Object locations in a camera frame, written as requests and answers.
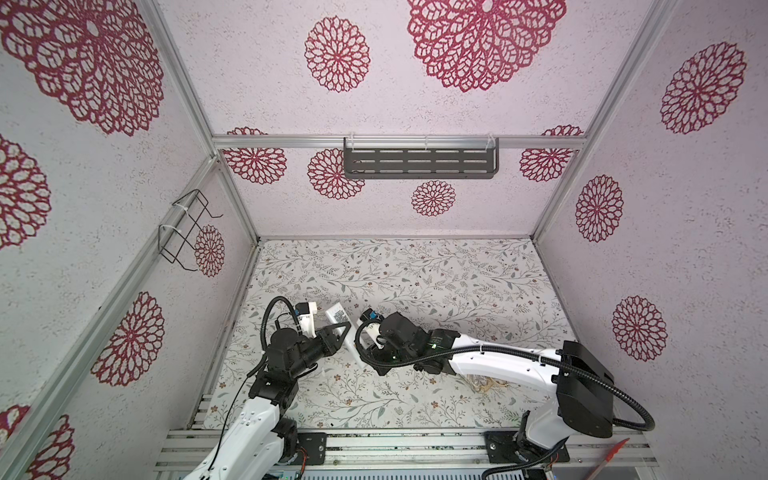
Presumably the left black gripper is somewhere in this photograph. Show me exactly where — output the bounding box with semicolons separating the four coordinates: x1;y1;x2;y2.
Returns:
289;321;350;379

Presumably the white remote control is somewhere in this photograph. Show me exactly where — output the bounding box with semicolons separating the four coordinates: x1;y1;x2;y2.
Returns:
325;302;367;368

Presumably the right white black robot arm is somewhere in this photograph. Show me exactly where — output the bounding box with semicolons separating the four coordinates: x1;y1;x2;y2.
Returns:
354;309;656;478

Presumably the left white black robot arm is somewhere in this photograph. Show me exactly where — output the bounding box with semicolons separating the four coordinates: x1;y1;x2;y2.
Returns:
186;296;352;479

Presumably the red pen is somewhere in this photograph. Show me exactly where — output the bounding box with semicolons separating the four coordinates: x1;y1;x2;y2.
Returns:
586;438;629;480

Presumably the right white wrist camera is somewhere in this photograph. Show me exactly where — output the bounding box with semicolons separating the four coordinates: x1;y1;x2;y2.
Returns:
360;308;386;348

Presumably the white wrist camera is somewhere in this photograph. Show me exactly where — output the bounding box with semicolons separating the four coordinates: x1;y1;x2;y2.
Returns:
295;301;318;338
360;308;386;348

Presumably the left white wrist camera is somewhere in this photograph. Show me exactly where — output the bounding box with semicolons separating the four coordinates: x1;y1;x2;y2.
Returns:
295;301;318;338

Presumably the beige coiled cord bundle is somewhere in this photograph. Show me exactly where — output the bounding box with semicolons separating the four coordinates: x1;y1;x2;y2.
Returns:
467;374;511;394

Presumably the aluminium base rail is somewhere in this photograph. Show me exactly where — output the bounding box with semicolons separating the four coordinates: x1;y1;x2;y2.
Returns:
153;428;659;478

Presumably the dark grey wall shelf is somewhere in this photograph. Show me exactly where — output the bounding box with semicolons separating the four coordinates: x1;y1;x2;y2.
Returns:
342;138;500;180

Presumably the black wire wall rack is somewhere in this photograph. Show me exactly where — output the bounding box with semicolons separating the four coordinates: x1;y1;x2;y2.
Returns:
156;189;226;278

